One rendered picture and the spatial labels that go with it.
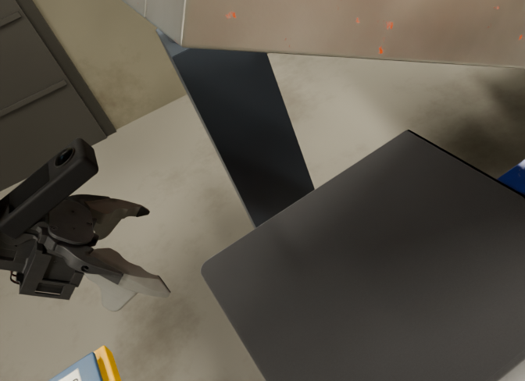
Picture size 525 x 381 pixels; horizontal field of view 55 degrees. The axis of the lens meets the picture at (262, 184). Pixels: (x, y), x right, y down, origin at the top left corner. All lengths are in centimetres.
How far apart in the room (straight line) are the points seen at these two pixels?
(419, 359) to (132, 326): 167
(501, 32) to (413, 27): 5
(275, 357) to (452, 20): 61
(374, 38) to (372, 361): 57
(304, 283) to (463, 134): 177
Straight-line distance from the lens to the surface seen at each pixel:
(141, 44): 335
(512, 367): 71
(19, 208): 54
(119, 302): 57
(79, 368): 89
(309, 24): 17
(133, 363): 214
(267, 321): 79
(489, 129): 250
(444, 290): 77
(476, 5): 23
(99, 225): 64
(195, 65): 103
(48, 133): 348
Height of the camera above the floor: 159
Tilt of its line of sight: 40 degrees down
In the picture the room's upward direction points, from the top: 24 degrees counter-clockwise
